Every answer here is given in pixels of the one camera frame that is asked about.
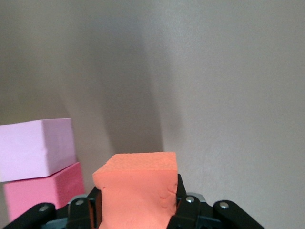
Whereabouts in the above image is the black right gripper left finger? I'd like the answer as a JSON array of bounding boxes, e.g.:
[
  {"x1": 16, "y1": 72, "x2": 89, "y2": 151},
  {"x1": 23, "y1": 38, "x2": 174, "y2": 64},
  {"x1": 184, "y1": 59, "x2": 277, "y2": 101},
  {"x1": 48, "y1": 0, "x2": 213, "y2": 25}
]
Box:
[{"x1": 0, "y1": 186, "x2": 103, "y2": 229}]

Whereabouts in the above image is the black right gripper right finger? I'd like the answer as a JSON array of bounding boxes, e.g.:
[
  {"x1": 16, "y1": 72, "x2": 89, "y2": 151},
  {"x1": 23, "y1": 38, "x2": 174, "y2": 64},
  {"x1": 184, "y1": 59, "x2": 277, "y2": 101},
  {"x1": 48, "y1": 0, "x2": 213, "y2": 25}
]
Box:
[{"x1": 167, "y1": 173, "x2": 264, "y2": 229}]

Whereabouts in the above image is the crimson foam cube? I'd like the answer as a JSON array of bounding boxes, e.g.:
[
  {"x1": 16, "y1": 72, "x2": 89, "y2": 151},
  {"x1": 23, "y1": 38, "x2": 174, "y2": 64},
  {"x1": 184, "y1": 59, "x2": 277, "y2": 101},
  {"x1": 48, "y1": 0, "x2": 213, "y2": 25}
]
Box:
[{"x1": 2, "y1": 162, "x2": 86, "y2": 221}]

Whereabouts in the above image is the pink foam cube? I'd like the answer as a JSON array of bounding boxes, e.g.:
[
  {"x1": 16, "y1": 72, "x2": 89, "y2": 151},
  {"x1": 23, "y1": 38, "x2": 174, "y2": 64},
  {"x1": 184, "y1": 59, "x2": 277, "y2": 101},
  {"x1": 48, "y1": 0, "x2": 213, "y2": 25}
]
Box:
[{"x1": 0, "y1": 118, "x2": 77, "y2": 183}]

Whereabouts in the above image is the orange foam cube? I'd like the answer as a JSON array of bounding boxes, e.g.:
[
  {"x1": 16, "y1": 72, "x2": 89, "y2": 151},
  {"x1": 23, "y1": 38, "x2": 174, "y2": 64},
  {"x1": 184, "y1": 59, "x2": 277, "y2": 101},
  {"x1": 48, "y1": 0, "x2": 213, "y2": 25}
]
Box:
[{"x1": 92, "y1": 152, "x2": 179, "y2": 229}]

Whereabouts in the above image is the large paper table cover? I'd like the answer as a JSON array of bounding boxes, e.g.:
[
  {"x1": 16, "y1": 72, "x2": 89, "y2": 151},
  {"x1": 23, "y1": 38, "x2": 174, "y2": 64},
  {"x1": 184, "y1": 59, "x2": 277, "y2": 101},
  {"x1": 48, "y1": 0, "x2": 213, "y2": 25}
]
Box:
[{"x1": 0, "y1": 0, "x2": 305, "y2": 229}]

